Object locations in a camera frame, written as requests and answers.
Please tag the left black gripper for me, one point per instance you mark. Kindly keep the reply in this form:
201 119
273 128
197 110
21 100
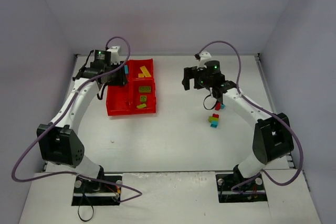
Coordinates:
122 75

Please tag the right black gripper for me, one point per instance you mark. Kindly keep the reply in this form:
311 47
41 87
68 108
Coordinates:
193 77

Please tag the blue long lego brick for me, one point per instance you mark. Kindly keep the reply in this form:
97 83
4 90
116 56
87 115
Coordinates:
126 69

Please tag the red lego with blue brick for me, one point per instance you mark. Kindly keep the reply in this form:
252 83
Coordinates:
219 106

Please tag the green red blue lego cluster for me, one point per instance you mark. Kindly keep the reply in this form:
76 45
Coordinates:
214 120

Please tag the yellow wedge lego piece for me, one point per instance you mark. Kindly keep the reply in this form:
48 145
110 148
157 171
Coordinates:
145 72

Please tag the yellow long lego brick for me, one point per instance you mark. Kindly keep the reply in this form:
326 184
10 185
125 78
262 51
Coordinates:
140 75

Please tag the green lego brick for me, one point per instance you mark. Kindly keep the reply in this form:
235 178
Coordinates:
145 89

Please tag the small green lego piece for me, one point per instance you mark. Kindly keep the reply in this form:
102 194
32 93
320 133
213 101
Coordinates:
143 98

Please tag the green curved lego piece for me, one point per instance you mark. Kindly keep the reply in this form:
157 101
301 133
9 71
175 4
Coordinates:
141 106

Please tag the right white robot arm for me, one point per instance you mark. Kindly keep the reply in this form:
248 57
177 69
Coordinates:
271 139

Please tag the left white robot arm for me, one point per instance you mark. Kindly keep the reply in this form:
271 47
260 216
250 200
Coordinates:
58 141

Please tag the red four-compartment bin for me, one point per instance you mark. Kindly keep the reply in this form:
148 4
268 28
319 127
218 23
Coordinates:
123 100

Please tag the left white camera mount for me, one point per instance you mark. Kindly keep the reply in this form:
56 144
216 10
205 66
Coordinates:
115 54

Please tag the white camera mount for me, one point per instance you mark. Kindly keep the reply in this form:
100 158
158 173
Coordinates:
115 54
202 57

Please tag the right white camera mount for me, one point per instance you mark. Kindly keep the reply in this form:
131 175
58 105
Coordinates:
202 57

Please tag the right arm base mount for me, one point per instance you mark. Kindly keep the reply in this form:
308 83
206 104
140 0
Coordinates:
229 191

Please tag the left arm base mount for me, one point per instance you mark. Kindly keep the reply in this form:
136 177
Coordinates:
89 193

